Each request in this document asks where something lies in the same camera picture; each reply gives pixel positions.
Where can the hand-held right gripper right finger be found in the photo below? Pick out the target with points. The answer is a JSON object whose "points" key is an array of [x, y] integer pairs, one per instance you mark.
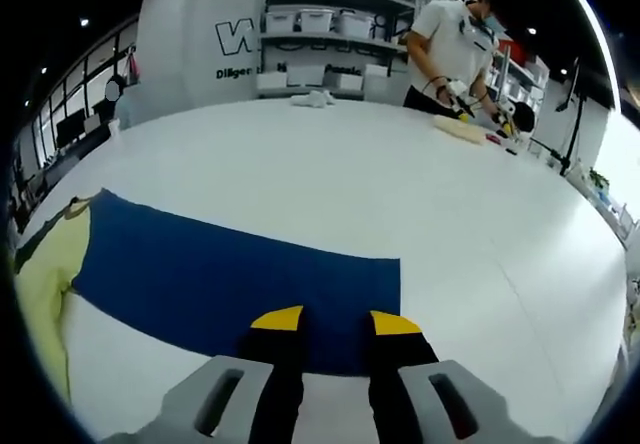
{"points": [[400, 364]]}

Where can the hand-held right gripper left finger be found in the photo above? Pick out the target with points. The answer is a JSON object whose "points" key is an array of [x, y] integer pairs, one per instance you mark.
{"points": [[275, 364]]}

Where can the yellow blue grey garment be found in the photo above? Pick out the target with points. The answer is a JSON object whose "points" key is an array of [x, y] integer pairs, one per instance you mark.
{"points": [[225, 284]]}

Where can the red hanging garment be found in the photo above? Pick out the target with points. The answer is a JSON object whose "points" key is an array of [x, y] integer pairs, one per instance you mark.
{"points": [[134, 69]]}

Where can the small black item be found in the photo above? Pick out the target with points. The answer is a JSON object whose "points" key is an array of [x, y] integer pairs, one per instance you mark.
{"points": [[512, 151]]}

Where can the cream folded cloth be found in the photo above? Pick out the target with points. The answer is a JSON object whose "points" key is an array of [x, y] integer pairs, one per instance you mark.
{"points": [[457, 130]]}

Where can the small pink item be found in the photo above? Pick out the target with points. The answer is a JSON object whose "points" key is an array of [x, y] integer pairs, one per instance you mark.
{"points": [[493, 138]]}

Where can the white crumpled cloth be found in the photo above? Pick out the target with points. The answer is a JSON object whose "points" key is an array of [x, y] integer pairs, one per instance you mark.
{"points": [[315, 100]]}

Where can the green plant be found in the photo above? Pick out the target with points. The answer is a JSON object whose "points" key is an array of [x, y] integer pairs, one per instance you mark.
{"points": [[599, 179]]}

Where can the white storage box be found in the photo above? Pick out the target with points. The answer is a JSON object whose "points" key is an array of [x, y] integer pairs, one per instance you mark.
{"points": [[272, 80], [343, 81], [306, 75]]}

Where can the white paper cup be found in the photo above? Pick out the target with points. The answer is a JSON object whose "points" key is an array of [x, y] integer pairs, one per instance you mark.
{"points": [[114, 128]]}

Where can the black tripod stand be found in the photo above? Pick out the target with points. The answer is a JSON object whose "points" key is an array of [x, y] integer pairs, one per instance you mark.
{"points": [[575, 129]]}

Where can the black desk monitor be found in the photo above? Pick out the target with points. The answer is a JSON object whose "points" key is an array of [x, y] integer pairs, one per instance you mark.
{"points": [[70, 131]]}

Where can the white shelf rack with bins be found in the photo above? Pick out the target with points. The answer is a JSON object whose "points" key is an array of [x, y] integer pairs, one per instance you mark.
{"points": [[525, 79]]}

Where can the grey metal shelf rack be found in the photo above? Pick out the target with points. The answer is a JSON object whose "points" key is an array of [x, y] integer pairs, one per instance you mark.
{"points": [[262, 39]]}

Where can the white lidded storage bin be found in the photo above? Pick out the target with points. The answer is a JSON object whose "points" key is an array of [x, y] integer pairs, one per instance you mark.
{"points": [[355, 23], [281, 22], [316, 21]]}

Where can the ceiling light strip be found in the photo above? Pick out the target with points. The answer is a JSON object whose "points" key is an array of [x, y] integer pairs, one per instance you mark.
{"points": [[597, 14]]}

